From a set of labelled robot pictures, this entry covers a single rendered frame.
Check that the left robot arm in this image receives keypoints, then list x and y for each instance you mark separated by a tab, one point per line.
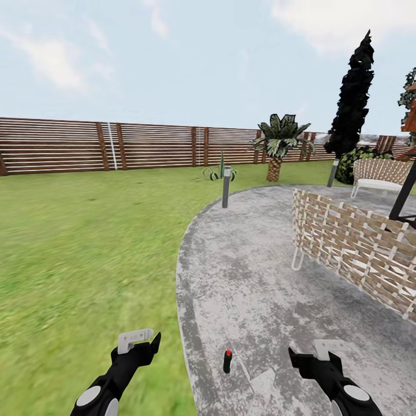
102	397

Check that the insectifuge atomizer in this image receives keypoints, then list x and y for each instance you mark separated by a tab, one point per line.
227	362

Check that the garden chair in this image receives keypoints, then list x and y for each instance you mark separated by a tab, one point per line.
347	245
382	174

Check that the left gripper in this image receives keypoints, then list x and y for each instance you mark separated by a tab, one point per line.
140	355

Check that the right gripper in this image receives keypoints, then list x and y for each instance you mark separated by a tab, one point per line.
312	368

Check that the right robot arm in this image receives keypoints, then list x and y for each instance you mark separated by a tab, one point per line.
347	398

